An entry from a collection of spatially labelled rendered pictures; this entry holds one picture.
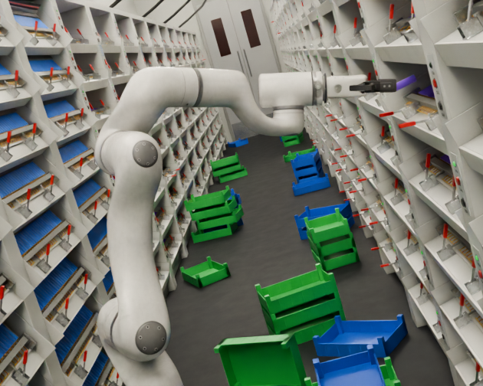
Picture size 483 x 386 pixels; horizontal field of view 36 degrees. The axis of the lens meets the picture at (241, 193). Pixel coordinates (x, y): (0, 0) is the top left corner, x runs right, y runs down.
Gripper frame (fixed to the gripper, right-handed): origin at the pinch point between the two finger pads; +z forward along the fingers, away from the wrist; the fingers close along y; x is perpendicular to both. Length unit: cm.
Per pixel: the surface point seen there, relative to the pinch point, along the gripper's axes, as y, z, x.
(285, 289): 122, -26, 93
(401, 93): 18.7, 6.7, 3.5
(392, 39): 0.0, 1.3, -11.1
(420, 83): 18.7, 11.9, 0.8
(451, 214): -26.8, 9.6, 26.9
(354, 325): 98, 1, 101
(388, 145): 70, 11, 25
